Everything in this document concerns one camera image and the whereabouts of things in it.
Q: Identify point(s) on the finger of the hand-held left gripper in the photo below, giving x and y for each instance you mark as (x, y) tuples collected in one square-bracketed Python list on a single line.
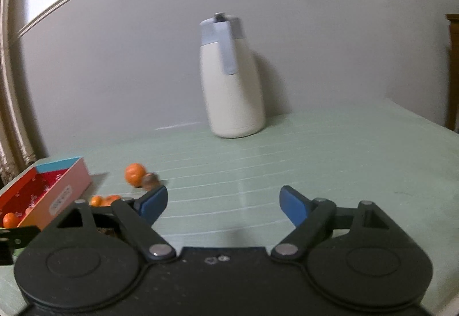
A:
[(18, 234)]

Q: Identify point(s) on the brown chestnut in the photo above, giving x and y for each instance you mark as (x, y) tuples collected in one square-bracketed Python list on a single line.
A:
[(151, 180)]

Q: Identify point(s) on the brown wooden furniture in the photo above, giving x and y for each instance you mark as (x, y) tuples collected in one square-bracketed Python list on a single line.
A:
[(453, 86)]

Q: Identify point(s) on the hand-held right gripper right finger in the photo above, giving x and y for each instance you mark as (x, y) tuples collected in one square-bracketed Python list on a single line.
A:
[(292, 204)]

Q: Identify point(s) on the beige satin curtain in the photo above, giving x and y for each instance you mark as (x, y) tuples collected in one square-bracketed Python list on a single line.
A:
[(14, 129)]

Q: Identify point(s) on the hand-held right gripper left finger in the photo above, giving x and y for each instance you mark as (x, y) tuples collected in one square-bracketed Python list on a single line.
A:
[(154, 204)]

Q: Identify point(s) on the white thermos jug blue lid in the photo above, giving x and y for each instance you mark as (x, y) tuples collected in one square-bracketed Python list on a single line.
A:
[(233, 104)]

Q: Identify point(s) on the red cardboard box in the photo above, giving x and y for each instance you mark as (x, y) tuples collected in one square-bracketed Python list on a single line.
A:
[(61, 194)]

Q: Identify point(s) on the large orange mandarin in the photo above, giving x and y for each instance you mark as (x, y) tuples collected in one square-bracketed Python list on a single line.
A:
[(135, 174)]

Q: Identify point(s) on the green cutting mat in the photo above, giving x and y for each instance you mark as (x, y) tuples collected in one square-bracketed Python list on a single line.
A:
[(251, 165)]

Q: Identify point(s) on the small orange kumquat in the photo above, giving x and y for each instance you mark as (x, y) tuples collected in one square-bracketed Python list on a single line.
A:
[(96, 200)]

